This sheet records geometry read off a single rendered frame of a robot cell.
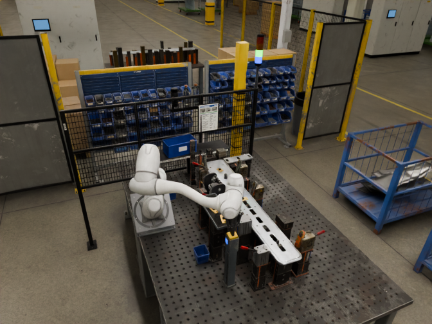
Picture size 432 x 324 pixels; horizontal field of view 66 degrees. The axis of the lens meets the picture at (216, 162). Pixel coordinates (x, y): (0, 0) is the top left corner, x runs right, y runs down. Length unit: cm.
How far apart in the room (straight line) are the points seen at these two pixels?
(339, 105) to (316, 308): 412
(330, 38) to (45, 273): 468
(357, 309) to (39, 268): 291
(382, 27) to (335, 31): 791
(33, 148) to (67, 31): 487
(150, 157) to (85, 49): 711
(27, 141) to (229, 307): 310
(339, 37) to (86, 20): 580
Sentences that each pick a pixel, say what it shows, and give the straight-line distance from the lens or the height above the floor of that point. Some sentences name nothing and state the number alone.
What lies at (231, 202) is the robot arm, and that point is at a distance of 175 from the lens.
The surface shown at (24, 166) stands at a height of 49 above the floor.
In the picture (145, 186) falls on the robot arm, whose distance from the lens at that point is 203.
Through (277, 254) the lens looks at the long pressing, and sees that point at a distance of 230.
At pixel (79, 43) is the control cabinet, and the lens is 899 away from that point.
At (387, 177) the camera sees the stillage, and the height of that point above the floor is 51.
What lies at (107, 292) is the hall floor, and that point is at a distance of 345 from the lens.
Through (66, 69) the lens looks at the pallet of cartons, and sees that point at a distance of 691.
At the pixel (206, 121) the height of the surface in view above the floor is 126.
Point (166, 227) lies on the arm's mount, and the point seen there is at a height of 74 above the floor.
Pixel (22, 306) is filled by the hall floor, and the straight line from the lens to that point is 362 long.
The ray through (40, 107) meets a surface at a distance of 430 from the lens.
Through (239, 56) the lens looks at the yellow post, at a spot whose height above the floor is 187.
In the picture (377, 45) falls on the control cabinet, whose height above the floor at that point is 41.
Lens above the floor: 262
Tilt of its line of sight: 30 degrees down
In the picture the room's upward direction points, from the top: 2 degrees clockwise
